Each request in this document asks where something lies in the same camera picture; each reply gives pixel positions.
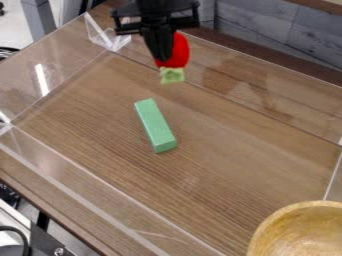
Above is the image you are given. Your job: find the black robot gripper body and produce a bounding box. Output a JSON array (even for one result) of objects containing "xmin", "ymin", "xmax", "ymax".
[{"xmin": 110, "ymin": 0, "xmax": 202, "ymax": 36}]

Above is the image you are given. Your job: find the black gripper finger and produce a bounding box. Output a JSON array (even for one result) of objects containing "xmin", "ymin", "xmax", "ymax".
[
  {"xmin": 161, "ymin": 26, "xmax": 174, "ymax": 62},
  {"xmin": 141, "ymin": 27, "xmax": 163, "ymax": 60}
]

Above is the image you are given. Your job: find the red plush strawberry fruit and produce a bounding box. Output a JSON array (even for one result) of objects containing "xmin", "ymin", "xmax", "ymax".
[{"xmin": 154, "ymin": 32, "xmax": 190, "ymax": 84}]

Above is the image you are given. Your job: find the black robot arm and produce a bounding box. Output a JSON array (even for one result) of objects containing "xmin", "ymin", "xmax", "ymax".
[{"xmin": 111, "ymin": 0, "xmax": 201, "ymax": 61}]

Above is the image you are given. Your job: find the green rectangular block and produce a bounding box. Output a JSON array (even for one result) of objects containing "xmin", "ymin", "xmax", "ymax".
[{"xmin": 134, "ymin": 98, "xmax": 178, "ymax": 153}]

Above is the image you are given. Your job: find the wooden bowl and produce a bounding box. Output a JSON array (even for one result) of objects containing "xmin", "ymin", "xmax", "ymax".
[{"xmin": 246, "ymin": 201, "xmax": 342, "ymax": 256}]

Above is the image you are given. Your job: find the grey table leg post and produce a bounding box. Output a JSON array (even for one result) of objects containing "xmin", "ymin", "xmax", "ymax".
[{"xmin": 20, "ymin": 0, "xmax": 58, "ymax": 41}]

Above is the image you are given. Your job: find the clear acrylic tray enclosure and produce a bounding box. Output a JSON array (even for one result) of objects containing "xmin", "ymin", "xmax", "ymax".
[{"xmin": 0, "ymin": 20, "xmax": 342, "ymax": 256}]

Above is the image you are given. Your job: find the black cable loop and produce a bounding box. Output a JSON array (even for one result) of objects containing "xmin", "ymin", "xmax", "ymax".
[{"xmin": 0, "ymin": 225, "xmax": 32, "ymax": 256}]

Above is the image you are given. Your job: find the black metal bracket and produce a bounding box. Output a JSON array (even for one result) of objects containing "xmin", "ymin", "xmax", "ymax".
[{"xmin": 30, "ymin": 224, "xmax": 77, "ymax": 256}]

